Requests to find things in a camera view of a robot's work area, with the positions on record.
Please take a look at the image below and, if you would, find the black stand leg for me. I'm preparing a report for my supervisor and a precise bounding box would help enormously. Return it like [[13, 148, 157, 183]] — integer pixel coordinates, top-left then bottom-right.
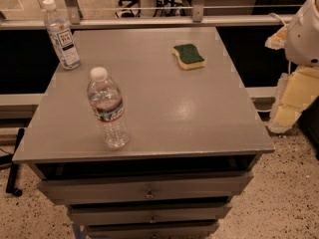
[[6, 128, 25, 197]]

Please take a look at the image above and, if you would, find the clear bottle white label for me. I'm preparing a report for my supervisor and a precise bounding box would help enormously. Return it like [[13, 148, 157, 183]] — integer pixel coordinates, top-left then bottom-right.
[[43, 0, 81, 70]]

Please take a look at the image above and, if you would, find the white cable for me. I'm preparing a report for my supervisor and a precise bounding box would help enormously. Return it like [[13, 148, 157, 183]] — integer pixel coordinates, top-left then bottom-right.
[[255, 12, 293, 114]]

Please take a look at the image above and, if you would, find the grey drawer cabinet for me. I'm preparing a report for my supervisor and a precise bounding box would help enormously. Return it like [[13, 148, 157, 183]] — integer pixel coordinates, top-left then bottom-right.
[[14, 27, 274, 239]]

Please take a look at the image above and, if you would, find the green yellow sponge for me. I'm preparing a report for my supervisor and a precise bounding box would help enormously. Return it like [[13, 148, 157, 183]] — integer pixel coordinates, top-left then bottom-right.
[[172, 44, 205, 71]]

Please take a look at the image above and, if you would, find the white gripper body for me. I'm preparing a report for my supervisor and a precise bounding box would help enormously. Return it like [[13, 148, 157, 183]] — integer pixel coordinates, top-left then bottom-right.
[[285, 0, 319, 67]]

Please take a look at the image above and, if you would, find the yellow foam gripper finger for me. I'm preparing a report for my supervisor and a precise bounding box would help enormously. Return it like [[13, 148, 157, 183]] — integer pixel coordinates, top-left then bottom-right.
[[268, 66, 319, 133], [265, 26, 287, 50]]

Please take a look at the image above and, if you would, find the clear bottle colourful label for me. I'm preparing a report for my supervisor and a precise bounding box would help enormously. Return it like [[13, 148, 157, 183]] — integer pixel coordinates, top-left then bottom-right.
[[87, 67, 130, 149]]

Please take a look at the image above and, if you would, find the black office chair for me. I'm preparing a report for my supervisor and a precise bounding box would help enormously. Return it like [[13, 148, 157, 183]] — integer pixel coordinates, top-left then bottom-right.
[[116, 0, 140, 18]]

